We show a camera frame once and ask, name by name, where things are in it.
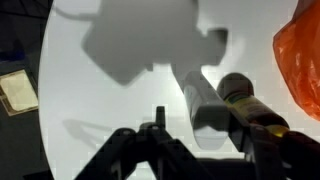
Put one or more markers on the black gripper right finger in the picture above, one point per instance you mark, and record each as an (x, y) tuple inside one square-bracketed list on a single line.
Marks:
[(270, 150)]

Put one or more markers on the dark bottle with yellow cap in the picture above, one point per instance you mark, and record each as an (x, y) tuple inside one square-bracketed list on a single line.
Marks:
[(253, 107)]

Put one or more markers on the orange plastic bag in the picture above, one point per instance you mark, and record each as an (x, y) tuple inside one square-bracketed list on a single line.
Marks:
[(300, 63)]

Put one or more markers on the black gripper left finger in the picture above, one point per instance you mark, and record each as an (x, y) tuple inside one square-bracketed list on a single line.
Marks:
[(146, 150)]

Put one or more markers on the beige square floor plate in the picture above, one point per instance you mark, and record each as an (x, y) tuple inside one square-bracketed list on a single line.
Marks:
[(18, 92)]

